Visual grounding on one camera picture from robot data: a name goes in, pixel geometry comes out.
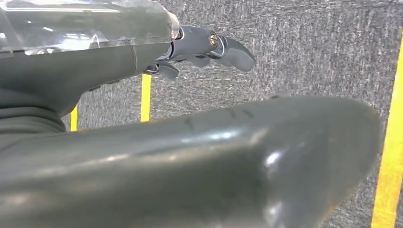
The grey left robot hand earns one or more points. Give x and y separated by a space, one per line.
78 63

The ribbed grey left arm sleeve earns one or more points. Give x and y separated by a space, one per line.
25 124

